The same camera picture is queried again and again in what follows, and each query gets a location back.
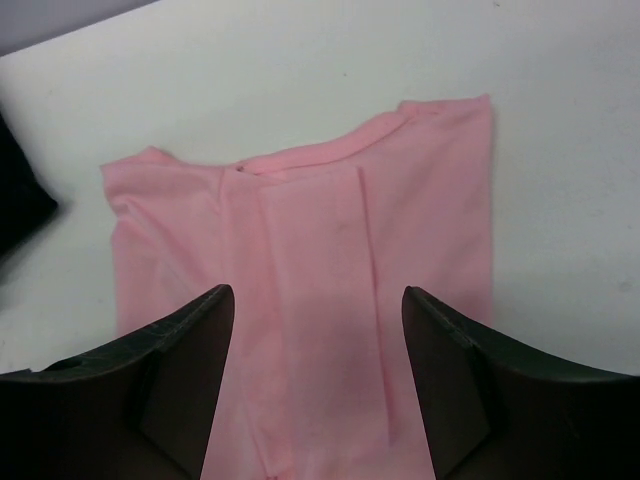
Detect pink t-shirt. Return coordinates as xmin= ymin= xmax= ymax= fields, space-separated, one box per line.
xmin=102 ymin=96 xmax=493 ymax=479

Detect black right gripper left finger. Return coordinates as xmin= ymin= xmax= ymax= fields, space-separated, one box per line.
xmin=1 ymin=285 xmax=234 ymax=479

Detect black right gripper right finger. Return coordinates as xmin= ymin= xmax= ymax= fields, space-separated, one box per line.
xmin=402 ymin=287 xmax=639 ymax=479

